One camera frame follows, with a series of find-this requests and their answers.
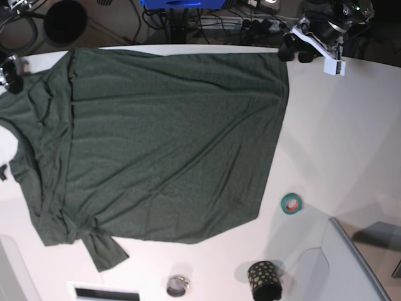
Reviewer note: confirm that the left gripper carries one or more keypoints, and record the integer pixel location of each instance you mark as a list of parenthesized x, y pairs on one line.
[(325, 28)]

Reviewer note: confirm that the dark green t-shirt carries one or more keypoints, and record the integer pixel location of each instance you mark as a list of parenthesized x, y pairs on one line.
[(115, 143)]

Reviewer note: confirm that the green tape roll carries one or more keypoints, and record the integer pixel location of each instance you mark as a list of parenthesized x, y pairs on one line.
[(291, 203)]

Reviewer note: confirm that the small black clip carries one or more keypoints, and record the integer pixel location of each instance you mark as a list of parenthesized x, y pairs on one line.
[(3, 176)]

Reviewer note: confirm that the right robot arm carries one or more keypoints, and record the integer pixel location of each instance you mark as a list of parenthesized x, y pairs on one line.
[(17, 10)]

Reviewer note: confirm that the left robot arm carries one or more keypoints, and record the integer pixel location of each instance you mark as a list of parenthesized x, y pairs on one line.
[(354, 15)]

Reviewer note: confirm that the white power strip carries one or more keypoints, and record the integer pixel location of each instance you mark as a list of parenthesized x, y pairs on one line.
[(265, 26)]

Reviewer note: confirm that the round black stand base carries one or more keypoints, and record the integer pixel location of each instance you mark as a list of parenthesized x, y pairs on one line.
[(64, 23)]

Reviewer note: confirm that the blue plastic box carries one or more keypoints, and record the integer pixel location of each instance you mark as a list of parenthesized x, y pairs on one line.
[(171, 4)]

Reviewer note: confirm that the white slotted tray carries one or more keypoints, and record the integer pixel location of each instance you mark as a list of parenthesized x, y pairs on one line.
[(101, 292)]

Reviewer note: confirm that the black gold-dotted cup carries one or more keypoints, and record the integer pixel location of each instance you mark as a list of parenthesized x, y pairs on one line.
[(264, 281)]

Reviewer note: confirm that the silver tape roll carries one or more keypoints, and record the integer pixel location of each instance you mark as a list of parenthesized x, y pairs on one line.
[(177, 286)]

